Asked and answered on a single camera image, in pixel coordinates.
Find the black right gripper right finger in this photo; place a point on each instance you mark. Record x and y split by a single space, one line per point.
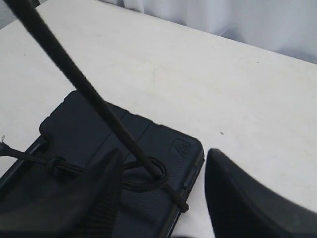
241 207

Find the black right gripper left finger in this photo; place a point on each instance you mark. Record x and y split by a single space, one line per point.
86 208

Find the black plastic carrying case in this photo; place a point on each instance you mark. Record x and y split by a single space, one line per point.
76 132

